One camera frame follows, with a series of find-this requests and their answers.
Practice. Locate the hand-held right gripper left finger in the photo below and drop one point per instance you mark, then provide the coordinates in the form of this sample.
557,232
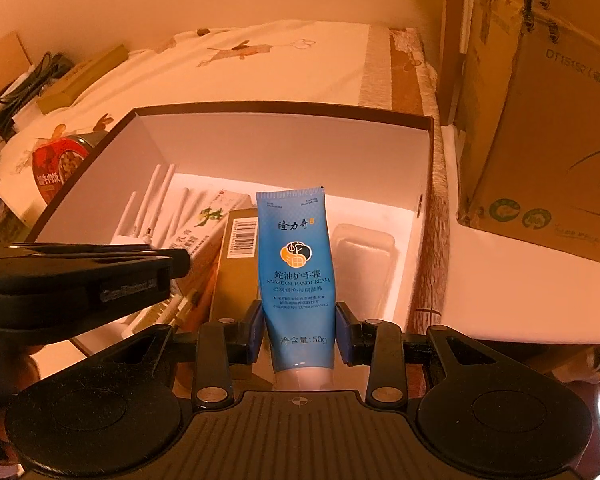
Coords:
254,330

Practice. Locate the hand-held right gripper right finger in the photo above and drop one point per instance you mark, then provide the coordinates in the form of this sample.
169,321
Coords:
342,332

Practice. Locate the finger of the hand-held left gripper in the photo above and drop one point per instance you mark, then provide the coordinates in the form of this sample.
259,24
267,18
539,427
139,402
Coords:
145,262
80,246

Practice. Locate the orange box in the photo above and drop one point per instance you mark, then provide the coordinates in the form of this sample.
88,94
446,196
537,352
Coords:
235,285

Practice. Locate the white router with antennas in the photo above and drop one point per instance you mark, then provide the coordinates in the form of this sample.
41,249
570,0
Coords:
146,200

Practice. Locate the clear plastic box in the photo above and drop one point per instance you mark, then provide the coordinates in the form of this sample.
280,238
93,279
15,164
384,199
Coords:
365,270

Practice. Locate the blue hand cream tube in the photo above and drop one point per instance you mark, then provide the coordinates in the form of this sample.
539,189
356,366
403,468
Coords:
295,260

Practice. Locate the white small carton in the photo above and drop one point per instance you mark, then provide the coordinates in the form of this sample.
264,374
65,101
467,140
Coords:
215,210

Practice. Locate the brown cardboard storage box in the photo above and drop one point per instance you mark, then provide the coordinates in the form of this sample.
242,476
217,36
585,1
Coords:
280,145

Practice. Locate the red round tub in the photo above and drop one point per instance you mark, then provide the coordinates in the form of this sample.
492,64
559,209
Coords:
55,170

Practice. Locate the long yellow box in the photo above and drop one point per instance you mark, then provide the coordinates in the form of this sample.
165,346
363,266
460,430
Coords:
80,77

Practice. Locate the cream embroidered tablecloth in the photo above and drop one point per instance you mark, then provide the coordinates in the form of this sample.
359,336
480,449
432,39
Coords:
280,70

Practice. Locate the large brown cardboard box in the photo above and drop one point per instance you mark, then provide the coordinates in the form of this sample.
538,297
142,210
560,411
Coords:
545,135

